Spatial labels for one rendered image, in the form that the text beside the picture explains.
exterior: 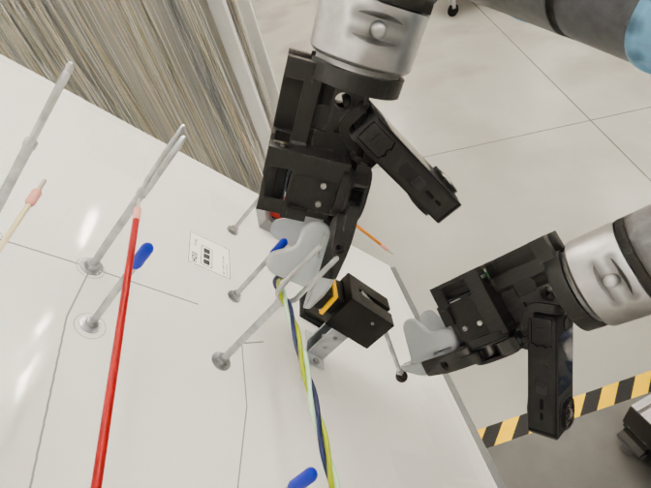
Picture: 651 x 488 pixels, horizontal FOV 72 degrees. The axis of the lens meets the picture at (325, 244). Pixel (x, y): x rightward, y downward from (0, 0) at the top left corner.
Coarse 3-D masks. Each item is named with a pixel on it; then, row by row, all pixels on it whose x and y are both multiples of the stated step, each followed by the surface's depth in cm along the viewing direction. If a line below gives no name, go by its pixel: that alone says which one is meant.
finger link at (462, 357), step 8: (448, 352) 43; (456, 352) 41; (464, 352) 41; (472, 352) 40; (480, 352) 40; (488, 352) 40; (496, 352) 40; (424, 360) 45; (432, 360) 44; (440, 360) 43; (448, 360) 41; (456, 360) 41; (464, 360) 40; (472, 360) 40; (480, 360) 39; (424, 368) 45; (432, 368) 44; (440, 368) 42; (448, 368) 42; (456, 368) 41
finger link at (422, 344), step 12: (408, 324) 47; (420, 324) 46; (408, 336) 47; (420, 336) 46; (432, 336) 45; (444, 336) 44; (408, 348) 47; (420, 348) 46; (432, 348) 45; (444, 348) 44; (456, 348) 43; (420, 360) 46; (408, 372) 48; (420, 372) 46
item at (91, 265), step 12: (180, 132) 30; (168, 144) 31; (180, 144) 29; (168, 156) 30; (156, 168) 32; (144, 180) 32; (156, 180) 31; (144, 192) 31; (132, 204) 32; (120, 228) 33; (108, 240) 34; (96, 252) 34; (84, 264) 35; (96, 264) 35
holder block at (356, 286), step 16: (352, 288) 43; (368, 288) 45; (352, 304) 42; (368, 304) 43; (384, 304) 45; (336, 320) 43; (352, 320) 43; (368, 320) 43; (384, 320) 43; (352, 336) 44; (368, 336) 44
